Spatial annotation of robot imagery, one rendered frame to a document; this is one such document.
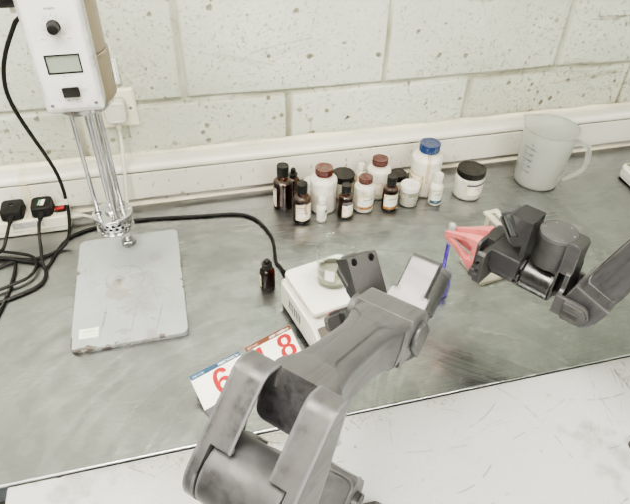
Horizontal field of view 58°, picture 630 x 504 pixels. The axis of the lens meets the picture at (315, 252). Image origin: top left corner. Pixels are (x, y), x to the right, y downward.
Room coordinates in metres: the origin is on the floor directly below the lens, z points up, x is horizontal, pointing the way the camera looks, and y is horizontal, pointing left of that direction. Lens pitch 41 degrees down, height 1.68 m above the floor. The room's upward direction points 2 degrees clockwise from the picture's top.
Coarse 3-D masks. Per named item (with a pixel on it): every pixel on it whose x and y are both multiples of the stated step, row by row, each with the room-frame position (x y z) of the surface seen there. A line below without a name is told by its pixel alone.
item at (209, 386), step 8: (232, 360) 0.58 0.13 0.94; (216, 368) 0.56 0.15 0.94; (224, 368) 0.56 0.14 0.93; (200, 376) 0.54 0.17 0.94; (208, 376) 0.55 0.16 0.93; (216, 376) 0.55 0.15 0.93; (224, 376) 0.55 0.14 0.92; (200, 384) 0.53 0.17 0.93; (208, 384) 0.54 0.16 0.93; (216, 384) 0.54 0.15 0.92; (200, 392) 0.52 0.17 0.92; (208, 392) 0.53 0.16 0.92; (216, 392) 0.53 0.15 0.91; (208, 400) 0.52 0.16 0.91
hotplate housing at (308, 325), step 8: (288, 288) 0.72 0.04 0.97; (288, 296) 0.71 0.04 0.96; (296, 296) 0.69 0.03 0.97; (288, 304) 0.71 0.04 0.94; (296, 304) 0.68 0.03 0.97; (288, 312) 0.71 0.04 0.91; (296, 312) 0.68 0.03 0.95; (304, 312) 0.66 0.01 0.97; (296, 320) 0.68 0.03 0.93; (304, 320) 0.65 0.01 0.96; (312, 320) 0.64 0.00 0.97; (320, 320) 0.64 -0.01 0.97; (304, 328) 0.65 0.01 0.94; (312, 328) 0.63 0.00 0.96; (304, 336) 0.65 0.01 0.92; (312, 336) 0.62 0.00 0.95
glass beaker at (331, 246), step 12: (324, 240) 0.75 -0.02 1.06; (336, 240) 0.75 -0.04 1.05; (348, 240) 0.74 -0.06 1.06; (324, 252) 0.75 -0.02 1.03; (336, 252) 0.75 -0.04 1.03; (348, 252) 0.74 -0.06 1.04; (324, 264) 0.70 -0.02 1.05; (336, 264) 0.69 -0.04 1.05; (324, 276) 0.70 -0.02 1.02; (336, 276) 0.69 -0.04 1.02; (324, 288) 0.70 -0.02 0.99; (336, 288) 0.69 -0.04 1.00
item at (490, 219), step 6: (492, 210) 0.89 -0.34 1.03; (498, 210) 0.89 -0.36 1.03; (486, 216) 0.88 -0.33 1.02; (492, 216) 0.87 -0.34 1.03; (498, 216) 0.88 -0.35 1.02; (486, 222) 0.89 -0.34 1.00; (492, 222) 0.86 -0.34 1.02; (498, 222) 0.86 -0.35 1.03; (462, 264) 0.87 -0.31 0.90; (468, 270) 0.85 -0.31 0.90; (492, 276) 0.83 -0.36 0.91; (498, 276) 0.83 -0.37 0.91; (480, 282) 0.81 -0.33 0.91; (486, 282) 0.82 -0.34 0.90
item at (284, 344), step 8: (280, 336) 0.63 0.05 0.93; (288, 336) 0.64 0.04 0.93; (264, 344) 0.61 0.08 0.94; (272, 344) 0.62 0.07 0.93; (280, 344) 0.62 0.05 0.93; (288, 344) 0.63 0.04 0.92; (296, 344) 0.63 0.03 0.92; (264, 352) 0.60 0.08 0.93; (272, 352) 0.61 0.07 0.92; (280, 352) 0.61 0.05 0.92; (288, 352) 0.61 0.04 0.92; (296, 352) 0.62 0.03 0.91
